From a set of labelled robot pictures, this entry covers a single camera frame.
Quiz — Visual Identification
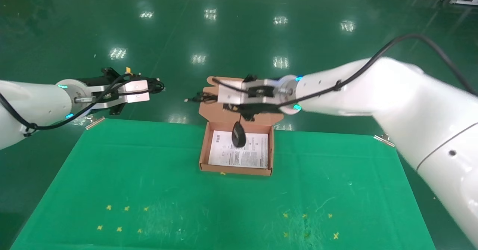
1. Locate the silver metal binder clip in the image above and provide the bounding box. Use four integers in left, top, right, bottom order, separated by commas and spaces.
85, 115, 106, 130
374, 134, 395, 147

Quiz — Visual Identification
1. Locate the open brown cardboard box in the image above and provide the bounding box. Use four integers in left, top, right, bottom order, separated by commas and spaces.
199, 76, 284, 176

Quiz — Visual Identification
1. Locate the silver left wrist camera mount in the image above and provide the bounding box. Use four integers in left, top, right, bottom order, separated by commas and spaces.
75, 79, 151, 109

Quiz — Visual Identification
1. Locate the black data cable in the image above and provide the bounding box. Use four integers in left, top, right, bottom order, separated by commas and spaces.
140, 76, 165, 94

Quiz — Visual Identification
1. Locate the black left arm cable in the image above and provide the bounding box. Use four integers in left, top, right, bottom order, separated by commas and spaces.
0, 73, 150, 138

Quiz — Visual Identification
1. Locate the white printed instruction sheet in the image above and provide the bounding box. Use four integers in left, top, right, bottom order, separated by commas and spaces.
208, 131, 269, 169

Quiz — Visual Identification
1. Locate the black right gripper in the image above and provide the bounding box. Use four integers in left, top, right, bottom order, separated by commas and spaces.
239, 74, 282, 122

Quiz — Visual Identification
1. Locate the black wired computer mouse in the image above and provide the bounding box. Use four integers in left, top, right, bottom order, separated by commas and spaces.
184, 90, 247, 149

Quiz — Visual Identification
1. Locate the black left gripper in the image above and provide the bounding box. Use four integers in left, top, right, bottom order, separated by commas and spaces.
78, 68, 131, 116

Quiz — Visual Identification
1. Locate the green table cloth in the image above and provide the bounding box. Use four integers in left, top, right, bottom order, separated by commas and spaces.
10, 118, 437, 250

